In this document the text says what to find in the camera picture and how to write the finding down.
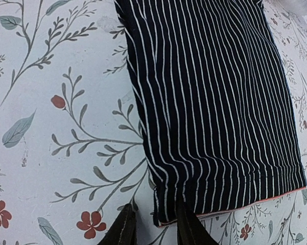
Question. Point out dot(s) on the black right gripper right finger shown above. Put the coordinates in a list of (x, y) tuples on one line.
[(190, 231)]

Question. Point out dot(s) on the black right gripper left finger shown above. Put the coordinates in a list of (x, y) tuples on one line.
[(123, 229)]

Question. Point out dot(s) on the navy striped underwear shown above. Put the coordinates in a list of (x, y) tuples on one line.
[(215, 109)]

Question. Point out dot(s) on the floral table mat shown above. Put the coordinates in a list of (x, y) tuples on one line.
[(70, 143)]

